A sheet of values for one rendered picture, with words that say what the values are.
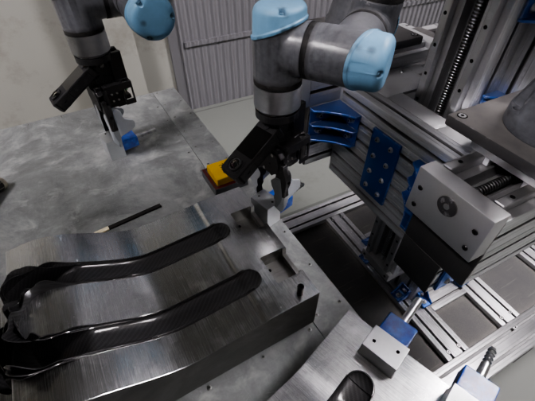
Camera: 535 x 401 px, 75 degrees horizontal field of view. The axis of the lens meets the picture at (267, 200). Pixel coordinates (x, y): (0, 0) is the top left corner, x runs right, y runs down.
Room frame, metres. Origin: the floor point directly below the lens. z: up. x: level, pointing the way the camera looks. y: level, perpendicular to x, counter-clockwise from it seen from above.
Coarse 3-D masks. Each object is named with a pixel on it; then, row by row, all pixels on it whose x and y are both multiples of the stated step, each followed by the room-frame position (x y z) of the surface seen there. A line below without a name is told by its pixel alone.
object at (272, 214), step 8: (264, 192) 0.51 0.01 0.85; (272, 192) 0.53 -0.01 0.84; (256, 200) 0.49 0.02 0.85; (264, 200) 0.49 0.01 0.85; (272, 200) 0.49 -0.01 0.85; (288, 200) 0.51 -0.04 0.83; (256, 208) 0.49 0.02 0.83; (264, 208) 0.47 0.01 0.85; (272, 208) 0.47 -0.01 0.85; (264, 216) 0.47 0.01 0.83; (272, 216) 0.47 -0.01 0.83; (272, 224) 0.47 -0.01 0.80
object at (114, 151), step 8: (152, 128) 0.78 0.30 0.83; (104, 136) 0.71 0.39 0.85; (128, 136) 0.73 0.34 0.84; (136, 136) 0.73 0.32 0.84; (104, 144) 0.70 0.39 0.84; (112, 144) 0.69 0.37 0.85; (128, 144) 0.71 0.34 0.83; (136, 144) 0.73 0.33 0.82; (112, 152) 0.68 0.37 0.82; (120, 152) 0.70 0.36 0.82; (112, 160) 0.68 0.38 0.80
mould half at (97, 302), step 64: (64, 256) 0.30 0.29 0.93; (128, 256) 0.33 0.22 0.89; (192, 256) 0.33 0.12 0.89; (256, 256) 0.33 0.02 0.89; (0, 320) 0.24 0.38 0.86; (64, 320) 0.20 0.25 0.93; (256, 320) 0.22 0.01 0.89; (64, 384) 0.13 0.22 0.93; (128, 384) 0.14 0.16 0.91; (192, 384) 0.16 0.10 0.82
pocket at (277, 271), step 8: (280, 248) 0.34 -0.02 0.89; (264, 256) 0.33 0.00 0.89; (272, 256) 0.34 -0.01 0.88; (280, 256) 0.34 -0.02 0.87; (272, 264) 0.33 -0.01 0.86; (280, 264) 0.33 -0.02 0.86; (288, 264) 0.33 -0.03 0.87; (272, 272) 0.32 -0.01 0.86; (280, 272) 0.32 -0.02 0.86; (288, 272) 0.32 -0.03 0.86; (296, 272) 0.31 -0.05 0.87; (280, 280) 0.30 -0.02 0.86
